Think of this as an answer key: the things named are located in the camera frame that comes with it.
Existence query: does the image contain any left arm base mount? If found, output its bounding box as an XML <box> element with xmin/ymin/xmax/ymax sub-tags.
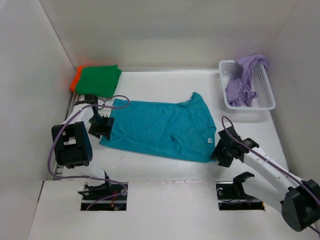
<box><xmin>78</xmin><ymin>182</ymin><xmax>128</xmax><ymax>212</ymax></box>

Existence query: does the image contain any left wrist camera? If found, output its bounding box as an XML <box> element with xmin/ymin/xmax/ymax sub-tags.
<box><xmin>98</xmin><ymin>106</ymin><xmax>112</xmax><ymax>118</ymax></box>

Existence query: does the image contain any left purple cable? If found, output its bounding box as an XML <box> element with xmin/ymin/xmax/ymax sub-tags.
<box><xmin>47</xmin><ymin>94</ymin><xmax>131</xmax><ymax>211</ymax></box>

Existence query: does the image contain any teal t shirt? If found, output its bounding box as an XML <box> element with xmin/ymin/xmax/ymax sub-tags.
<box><xmin>99</xmin><ymin>92</ymin><xmax>217</xmax><ymax>163</ymax></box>

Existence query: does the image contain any green t shirt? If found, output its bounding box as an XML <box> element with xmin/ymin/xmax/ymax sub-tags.
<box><xmin>75</xmin><ymin>65</ymin><xmax>122</xmax><ymax>98</ymax></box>

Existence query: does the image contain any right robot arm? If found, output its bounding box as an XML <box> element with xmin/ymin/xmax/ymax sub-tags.
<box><xmin>211</xmin><ymin>126</ymin><xmax>320</xmax><ymax>232</ymax></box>

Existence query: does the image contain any white laundry basket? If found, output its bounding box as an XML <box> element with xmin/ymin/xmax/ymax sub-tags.
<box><xmin>218</xmin><ymin>56</ymin><xmax>276</xmax><ymax>111</ymax></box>

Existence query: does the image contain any purple cable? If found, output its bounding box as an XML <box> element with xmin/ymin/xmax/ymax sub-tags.
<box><xmin>221</xmin><ymin>115</ymin><xmax>320</xmax><ymax>235</ymax></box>
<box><xmin>47</xmin><ymin>94</ymin><xmax>131</xmax><ymax>211</ymax></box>

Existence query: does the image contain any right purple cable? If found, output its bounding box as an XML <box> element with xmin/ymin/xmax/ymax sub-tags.
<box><xmin>221</xmin><ymin>115</ymin><xmax>320</xmax><ymax>235</ymax></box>

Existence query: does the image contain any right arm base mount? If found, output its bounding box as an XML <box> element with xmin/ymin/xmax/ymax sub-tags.
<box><xmin>215</xmin><ymin>172</ymin><xmax>265</xmax><ymax>211</ymax></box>

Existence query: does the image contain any orange t shirt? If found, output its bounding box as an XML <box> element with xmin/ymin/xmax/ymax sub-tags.
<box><xmin>69</xmin><ymin>65</ymin><xmax>85</xmax><ymax>93</ymax></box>

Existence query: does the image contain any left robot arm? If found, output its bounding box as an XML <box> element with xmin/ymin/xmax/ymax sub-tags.
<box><xmin>51</xmin><ymin>94</ymin><xmax>115</xmax><ymax>196</ymax></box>

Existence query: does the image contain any lilac t shirt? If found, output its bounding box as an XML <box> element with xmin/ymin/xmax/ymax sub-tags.
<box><xmin>225</xmin><ymin>54</ymin><xmax>269</xmax><ymax>107</ymax></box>

